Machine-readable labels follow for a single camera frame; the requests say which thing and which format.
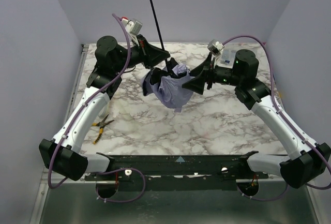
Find purple folding umbrella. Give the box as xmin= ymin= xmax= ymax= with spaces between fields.
xmin=141 ymin=0 xmax=194 ymax=113

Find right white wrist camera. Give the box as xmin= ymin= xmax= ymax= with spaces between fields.
xmin=207 ymin=39 xmax=224 ymax=64

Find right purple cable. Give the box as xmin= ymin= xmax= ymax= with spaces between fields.
xmin=222 ymin=35 xmax=331 ymax=201

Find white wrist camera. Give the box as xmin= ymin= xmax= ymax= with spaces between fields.
xmin=121 ymin=17 xmax=143 ymax=43
xmin=207 ymin=39 xmax=224 ymax=64

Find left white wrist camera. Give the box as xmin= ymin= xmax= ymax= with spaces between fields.
xmin=121 ymin=17 xmax=143 ymax=43

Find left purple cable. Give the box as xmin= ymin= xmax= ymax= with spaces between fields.
xmin=47 ymin=13 xmax=147 ymax=204

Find yellow handled pliers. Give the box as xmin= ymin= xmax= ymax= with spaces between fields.
xmin=92 ymin=114 xmax=114 ymax=144

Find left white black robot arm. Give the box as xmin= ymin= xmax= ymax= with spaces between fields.
xmin=39 ymin=35 xmax=170 ymax=181

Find purple cable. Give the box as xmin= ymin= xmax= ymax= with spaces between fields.
xmin=47 ymin=13 xmax=147 ymax=204
xmin=222 ymin=35 xmax=331 ymax=201

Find clear plastic organizer box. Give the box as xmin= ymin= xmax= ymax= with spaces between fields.
xmin=220 ymin=49 xmax=236 ymax=66

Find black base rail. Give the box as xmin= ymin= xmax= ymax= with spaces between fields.
xmin=85 ymin=155 xmax=268 ymax=192

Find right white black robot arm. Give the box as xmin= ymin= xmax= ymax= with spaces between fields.
xmin=182 ymin=49 xmax=330 ymax=189

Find cream umbrella case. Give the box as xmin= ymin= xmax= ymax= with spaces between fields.
xmin=98 ymin=104 xmax=109 ymax=118

